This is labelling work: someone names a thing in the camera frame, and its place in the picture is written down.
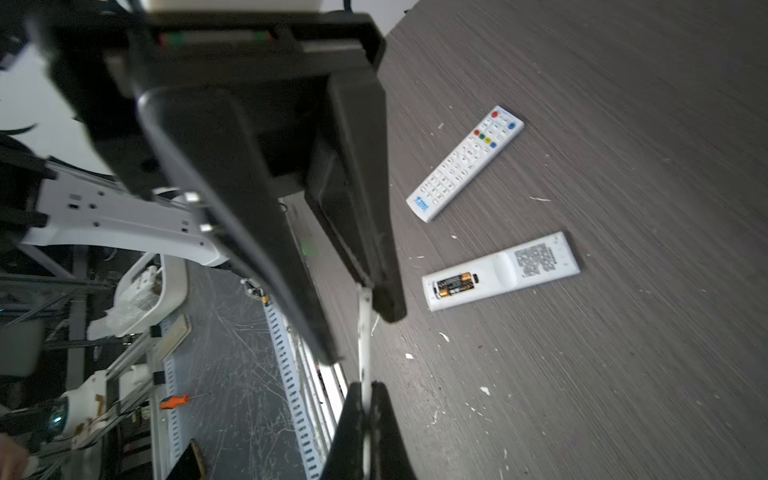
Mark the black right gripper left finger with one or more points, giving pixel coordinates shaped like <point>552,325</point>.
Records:
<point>345,458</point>

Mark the white slotted cable duct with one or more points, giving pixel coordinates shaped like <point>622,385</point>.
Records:
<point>300,390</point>

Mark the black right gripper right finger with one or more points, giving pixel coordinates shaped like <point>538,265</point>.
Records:
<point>389,458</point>

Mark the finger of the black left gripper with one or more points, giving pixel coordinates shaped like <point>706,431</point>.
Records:
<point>347,186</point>

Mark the white remote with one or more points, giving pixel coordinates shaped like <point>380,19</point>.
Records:
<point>537,262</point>

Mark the AAA battery black gold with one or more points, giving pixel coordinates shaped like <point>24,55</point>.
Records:
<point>455,285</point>

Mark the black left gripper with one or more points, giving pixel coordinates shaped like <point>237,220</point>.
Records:
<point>278,64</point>

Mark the white remote control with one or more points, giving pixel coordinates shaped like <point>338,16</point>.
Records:
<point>484,143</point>

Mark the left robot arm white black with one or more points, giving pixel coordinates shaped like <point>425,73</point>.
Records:
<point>44,202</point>

